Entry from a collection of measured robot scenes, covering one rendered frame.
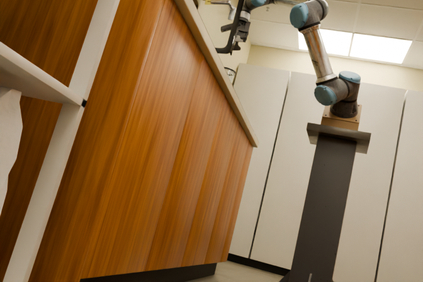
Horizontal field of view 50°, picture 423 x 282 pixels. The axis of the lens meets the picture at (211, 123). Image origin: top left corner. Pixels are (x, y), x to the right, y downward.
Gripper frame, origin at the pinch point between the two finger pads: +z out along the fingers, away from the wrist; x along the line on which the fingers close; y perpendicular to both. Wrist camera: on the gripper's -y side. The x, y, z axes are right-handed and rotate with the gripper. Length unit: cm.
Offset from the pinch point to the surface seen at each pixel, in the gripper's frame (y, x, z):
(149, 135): -16, -114, 78
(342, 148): 69, -18, 44
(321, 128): 56, -20, 37
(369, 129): 161, 213, -38
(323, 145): 60, -15, 44
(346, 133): 68, -23, 37
